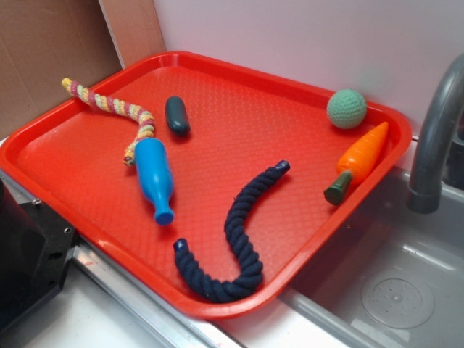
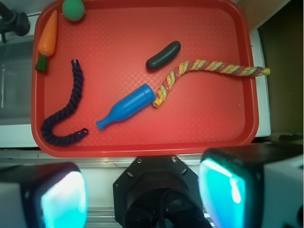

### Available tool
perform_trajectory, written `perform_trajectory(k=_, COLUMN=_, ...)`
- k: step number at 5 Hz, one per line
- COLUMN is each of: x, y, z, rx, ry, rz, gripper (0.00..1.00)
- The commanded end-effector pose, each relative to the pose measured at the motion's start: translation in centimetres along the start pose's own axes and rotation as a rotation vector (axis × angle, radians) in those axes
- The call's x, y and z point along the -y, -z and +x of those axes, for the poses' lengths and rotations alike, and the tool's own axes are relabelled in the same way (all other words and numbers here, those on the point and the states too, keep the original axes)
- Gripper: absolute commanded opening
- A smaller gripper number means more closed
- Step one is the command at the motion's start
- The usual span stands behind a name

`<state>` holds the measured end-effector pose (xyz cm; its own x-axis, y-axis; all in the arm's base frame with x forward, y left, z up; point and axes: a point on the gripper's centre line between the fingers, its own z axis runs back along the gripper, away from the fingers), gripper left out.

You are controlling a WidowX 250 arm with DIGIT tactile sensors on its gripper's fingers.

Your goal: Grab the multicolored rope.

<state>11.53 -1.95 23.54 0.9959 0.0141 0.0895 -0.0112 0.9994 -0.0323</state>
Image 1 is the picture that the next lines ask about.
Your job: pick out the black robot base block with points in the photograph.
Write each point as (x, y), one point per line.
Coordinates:
(36, 248)

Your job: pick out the red plastic tray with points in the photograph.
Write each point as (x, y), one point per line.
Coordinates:
(242, 122)

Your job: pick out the blue toy bottle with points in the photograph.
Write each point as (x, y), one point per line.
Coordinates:
(155, 178)

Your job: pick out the dark green toy cucumber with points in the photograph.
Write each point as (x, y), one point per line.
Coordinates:
(176, 116)

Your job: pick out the orange toy carrot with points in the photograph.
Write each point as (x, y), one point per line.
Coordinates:
(356, 164)

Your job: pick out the green textured ball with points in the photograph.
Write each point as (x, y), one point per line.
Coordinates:
(346, 109)

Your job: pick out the grey toy sink basin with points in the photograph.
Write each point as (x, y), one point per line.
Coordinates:
(388, 277)

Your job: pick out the grey toy faucet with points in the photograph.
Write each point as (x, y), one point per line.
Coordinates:
(438, 156)

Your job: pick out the brown cardboard panel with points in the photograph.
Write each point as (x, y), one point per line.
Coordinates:
(44, 41)

